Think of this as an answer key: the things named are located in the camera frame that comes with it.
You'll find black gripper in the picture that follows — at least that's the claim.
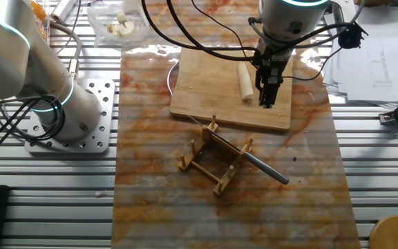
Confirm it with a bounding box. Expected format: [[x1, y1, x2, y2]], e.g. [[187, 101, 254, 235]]
[[252, 37, 294, 109]]

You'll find long white radish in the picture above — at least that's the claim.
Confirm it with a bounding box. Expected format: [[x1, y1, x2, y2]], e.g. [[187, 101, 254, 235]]
[[237, 61, 254, 102]]

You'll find steel handle cleaver knife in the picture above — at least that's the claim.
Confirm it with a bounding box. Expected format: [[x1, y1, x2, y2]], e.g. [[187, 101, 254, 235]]
[[187, 114, 290, 185]]

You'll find wooden cutting board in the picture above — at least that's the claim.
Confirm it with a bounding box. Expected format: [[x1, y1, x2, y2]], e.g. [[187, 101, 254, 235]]
[[167, 46, 294, 131]]

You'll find wooden knife rack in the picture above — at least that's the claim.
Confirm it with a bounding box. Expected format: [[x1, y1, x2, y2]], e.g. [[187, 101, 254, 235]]
[[178, 114, 255, 196]]

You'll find white paper stack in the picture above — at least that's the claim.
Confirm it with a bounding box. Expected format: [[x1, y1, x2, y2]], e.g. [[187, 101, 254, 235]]
[[322, 2, 398, 105]]

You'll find orange marble pattern mat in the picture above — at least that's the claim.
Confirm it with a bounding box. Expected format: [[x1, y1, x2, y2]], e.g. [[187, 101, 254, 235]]
[[111, 0, 361, 249]]

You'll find clear plastic bag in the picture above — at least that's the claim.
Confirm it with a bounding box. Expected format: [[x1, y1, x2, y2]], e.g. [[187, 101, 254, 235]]
[[86, 0, 151, 48]]

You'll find wooden mug tree stand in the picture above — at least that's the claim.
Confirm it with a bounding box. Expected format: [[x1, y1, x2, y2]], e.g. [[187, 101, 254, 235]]
[[368, 214, 398, 249]]

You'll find white plastic film roll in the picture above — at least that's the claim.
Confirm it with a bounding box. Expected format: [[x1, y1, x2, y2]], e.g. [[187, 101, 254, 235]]
[[50, 0, 79, 23]]

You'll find orange fruit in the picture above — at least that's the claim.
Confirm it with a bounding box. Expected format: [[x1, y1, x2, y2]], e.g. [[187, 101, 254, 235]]
[[37, 22, 50, 42], [29, 0, 48, 21]]

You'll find thin black cable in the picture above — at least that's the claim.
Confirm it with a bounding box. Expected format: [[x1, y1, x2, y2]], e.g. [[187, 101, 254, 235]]
[[190, 0, 250, 59]]

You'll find thick black cable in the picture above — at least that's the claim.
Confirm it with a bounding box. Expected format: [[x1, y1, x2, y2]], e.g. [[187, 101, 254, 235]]
[[165, 0, 257, 62], [140, 0, 257, 53]]

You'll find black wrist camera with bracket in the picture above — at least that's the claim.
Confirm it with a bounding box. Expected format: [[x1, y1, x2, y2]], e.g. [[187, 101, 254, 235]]
[[337, 23, 369, 50]]

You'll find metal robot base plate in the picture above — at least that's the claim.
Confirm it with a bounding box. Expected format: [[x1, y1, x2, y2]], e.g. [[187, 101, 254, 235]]
[[24, 77, 116, 154]]

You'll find grey hose with connector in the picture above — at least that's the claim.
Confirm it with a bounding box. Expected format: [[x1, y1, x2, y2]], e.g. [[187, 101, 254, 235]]
[[48, 20, 83, 82]]

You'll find black base cable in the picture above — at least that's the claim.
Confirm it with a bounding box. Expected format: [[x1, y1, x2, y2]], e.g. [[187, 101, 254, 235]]
[[0, 98, 53, 158], [0, 93, 67, 142]]

